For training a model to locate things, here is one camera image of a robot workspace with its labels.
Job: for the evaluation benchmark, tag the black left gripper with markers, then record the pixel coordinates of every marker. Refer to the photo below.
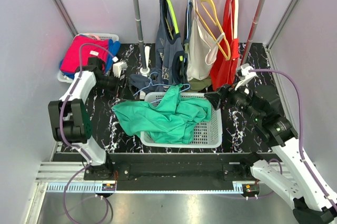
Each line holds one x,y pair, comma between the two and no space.
117,89

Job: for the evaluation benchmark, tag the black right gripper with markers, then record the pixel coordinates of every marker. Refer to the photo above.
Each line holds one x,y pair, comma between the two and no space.
216,98

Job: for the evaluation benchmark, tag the light blue wire hanger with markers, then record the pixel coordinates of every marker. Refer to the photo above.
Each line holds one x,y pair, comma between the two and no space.
153,84

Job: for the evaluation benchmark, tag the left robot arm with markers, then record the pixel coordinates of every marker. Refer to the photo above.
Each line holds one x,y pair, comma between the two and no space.
70,122

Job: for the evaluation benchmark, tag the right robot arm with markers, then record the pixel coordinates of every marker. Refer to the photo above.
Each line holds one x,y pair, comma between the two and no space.
311,199

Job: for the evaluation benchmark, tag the olive green tank top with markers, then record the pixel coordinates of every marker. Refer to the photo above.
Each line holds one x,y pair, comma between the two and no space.
197,84

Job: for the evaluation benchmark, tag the red tank top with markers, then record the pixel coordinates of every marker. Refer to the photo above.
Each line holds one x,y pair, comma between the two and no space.
223,71

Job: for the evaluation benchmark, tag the navy blue tank top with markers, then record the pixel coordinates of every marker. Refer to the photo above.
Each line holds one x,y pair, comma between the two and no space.
170,71

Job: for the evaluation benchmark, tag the white tank top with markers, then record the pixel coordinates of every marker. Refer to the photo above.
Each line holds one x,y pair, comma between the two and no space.
199,35

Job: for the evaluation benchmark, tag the lime green hanger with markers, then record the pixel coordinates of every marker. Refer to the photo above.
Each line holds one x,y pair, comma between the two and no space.
171,30

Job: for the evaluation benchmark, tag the white hanger under red top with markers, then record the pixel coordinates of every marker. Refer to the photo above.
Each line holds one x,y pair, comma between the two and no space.
234,15

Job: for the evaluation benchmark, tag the white plastic mesh basket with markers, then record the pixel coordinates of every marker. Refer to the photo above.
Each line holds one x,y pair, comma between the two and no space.
206,134

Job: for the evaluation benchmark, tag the folded clothes stack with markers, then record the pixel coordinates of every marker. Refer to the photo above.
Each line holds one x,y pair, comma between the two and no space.
106,50

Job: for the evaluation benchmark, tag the small white basket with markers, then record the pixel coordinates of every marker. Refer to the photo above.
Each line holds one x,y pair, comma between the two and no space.
61,77

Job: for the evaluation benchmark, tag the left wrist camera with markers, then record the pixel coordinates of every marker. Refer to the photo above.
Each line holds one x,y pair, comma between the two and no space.
118,67

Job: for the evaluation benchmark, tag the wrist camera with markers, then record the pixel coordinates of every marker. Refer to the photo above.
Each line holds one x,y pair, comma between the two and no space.
245,73
118,67

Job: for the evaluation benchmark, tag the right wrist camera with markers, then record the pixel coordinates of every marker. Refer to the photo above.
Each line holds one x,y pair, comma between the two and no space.
245,73

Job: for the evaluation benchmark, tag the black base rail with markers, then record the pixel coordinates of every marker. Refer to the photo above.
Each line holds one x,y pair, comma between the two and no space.
176,173

